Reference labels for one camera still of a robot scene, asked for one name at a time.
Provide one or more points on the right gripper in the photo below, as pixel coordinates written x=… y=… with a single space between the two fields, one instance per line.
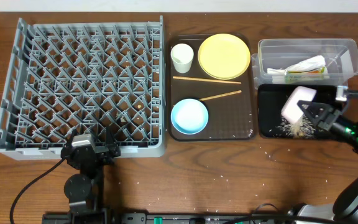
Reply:
x=327 y=111

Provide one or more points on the upper wooden chopstick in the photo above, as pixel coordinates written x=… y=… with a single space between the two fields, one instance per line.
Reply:
x=206 y=80

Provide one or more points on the grey dish rack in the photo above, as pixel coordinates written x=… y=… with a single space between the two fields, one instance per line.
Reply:
x=91 y=78

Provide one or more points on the yellow plate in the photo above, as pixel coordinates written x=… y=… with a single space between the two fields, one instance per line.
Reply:
x=224 y=56

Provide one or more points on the black rectangular tray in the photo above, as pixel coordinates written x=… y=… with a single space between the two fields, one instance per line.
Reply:
x=271 y=99

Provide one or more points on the clear plastic bin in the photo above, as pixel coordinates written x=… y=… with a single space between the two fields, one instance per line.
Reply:
x=341 y=57

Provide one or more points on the pink bowl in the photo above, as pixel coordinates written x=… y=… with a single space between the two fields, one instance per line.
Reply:
x=291 y=111

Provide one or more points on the spilled rice pile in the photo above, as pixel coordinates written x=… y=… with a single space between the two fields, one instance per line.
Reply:
x=302 y=129

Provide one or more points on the light blue bowl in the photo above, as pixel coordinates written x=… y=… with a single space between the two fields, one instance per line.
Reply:
x=189 y=116

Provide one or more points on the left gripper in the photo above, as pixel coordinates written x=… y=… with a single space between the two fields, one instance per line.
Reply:
x=99 y=149

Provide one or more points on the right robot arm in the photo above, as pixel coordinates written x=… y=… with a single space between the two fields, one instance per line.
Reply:
x=345 y=209

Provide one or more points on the lower wooden chopstick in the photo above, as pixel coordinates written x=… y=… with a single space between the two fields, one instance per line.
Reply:
x=221 y=95

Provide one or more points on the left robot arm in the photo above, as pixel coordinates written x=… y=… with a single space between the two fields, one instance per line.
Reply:
x=84 y=190

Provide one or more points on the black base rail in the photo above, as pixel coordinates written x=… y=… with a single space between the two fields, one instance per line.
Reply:
x=137 y=218

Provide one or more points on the white paper cup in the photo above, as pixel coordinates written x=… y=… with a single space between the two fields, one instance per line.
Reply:
x=182 y=57

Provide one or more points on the dark brown serving tray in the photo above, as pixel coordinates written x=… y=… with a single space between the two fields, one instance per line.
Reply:
x=230 y=117

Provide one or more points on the green orange snack wrapper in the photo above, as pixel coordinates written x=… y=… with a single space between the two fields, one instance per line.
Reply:
x=310 y=69

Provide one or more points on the wooden chopstick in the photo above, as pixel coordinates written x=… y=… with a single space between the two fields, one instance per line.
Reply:
x=221 y=95
x=206 y=80

